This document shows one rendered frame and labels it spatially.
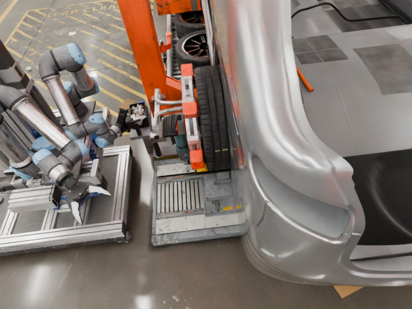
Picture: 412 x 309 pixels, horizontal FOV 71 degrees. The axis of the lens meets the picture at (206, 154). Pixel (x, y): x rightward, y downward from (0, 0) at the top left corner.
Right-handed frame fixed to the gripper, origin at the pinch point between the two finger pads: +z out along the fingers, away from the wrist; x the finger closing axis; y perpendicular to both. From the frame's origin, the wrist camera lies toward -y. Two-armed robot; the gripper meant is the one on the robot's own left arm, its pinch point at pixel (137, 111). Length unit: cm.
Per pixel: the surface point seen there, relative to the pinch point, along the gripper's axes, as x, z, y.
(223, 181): 60, 24, 58
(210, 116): 56, -6, -23
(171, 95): 1.8, 38.4, 7.0
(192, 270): 68, -36, 92
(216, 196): 60, 10, 61
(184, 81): 28.9, 11.7, -26.1
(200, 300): 83, -51, 93
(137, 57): -13.5, 21.7, -25.3
